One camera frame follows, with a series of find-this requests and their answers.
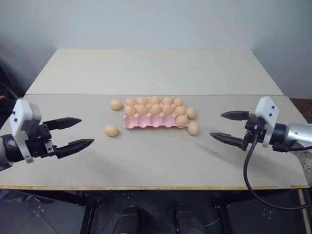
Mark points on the dark rounded shape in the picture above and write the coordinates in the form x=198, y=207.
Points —
x=128, y=220
x=187, y=220

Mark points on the pink egg tray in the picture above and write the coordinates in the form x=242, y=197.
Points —
x=143, y=121

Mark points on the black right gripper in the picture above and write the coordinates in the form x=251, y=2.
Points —
x=254, y=131

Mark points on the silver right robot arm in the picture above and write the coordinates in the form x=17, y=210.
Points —
x=296, y=136

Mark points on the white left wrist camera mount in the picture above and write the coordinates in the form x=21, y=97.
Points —
x=23, y=117

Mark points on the beige egg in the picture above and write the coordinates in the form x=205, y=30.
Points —
x=167, y=109
x=191, y=113
x=142, y=109
x=180, y=111
x=111, y=130
x=167, y=101
x=115, y=104
x=155, y=100
x=130, y=101
x=142, y=100
x=178, y=102
x=155, y=109
x=130, y=110
x=193, y=128
x=181, y=120

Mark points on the black table frame brace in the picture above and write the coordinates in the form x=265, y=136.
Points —
x=56, y=197

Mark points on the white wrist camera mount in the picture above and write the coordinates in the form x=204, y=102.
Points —
x=23, y=117
x=267, y=108

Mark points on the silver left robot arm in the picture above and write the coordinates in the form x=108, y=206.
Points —
x=9, y=151

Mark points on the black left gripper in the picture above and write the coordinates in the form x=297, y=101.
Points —
x=40, y=143

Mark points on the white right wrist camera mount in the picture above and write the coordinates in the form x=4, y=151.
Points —
x=267, y=108

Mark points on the black table leg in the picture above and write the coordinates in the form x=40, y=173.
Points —
x=90, y=214
x=221, y=214

